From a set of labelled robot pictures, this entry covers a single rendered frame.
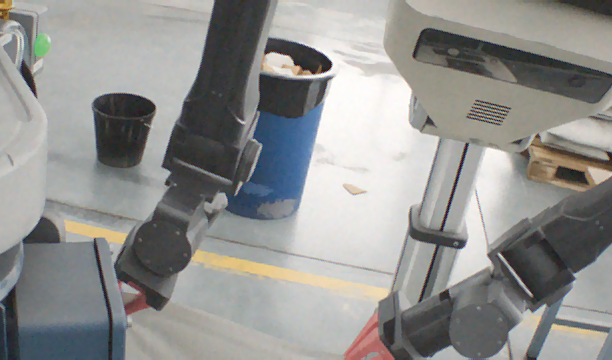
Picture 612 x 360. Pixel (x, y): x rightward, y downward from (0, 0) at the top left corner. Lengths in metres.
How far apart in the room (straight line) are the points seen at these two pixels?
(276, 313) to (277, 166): 0.67
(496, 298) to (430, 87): 0.54
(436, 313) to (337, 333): 1.89
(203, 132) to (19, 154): 0.33
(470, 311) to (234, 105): 0.28
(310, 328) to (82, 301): 2.20
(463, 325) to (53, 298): 0.38
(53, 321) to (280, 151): 2.61
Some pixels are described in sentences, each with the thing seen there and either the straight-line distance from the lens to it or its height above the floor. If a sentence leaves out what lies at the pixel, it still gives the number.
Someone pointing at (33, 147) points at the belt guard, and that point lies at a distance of 0.43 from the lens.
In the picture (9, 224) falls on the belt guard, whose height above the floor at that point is 1.38.
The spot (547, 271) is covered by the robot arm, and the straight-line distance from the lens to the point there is 0.78.
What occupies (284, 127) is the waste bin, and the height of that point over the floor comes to 0.43.
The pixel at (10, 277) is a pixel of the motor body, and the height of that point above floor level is 1.33.
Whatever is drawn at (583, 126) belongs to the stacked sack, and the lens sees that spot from 4.22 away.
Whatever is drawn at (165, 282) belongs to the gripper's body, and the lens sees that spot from 0.83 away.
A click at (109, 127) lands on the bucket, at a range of 3.37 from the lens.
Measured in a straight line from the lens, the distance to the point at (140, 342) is 0.92.
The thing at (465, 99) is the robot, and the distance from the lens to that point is 1.21.
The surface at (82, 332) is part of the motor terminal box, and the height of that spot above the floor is 1.29.
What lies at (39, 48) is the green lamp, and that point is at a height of 1.29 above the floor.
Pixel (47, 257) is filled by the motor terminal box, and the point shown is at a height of 1.30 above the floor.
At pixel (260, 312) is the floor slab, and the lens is 2.69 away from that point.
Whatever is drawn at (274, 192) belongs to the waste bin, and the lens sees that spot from 3.16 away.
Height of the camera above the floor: 1.61
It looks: 26 degrees down
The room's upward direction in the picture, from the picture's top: 12 degrees clockwise
